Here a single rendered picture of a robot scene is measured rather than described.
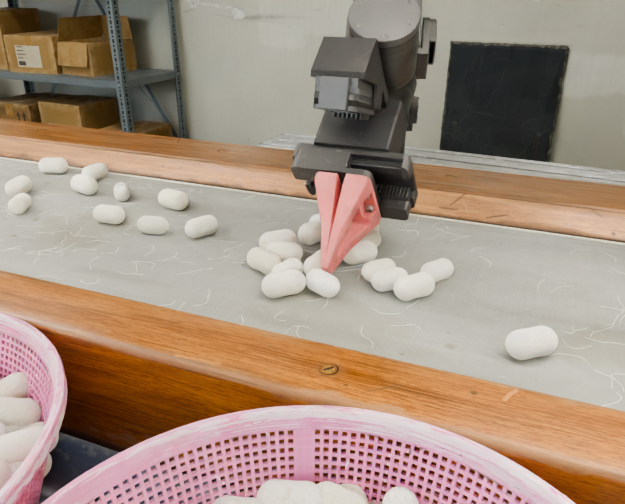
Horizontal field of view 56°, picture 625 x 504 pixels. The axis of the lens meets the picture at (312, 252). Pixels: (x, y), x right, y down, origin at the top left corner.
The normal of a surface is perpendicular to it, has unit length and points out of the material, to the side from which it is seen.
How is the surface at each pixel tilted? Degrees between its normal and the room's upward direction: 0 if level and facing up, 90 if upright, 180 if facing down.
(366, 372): 0
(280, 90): 89
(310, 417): 75
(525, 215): 45
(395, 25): 41
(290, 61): 90
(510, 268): 0
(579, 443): 0
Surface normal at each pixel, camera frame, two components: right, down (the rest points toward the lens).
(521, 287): 0.00, -0.91
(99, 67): 0.85, 0.23
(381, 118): -0.25, -0.45
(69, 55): -0.51, 0.20
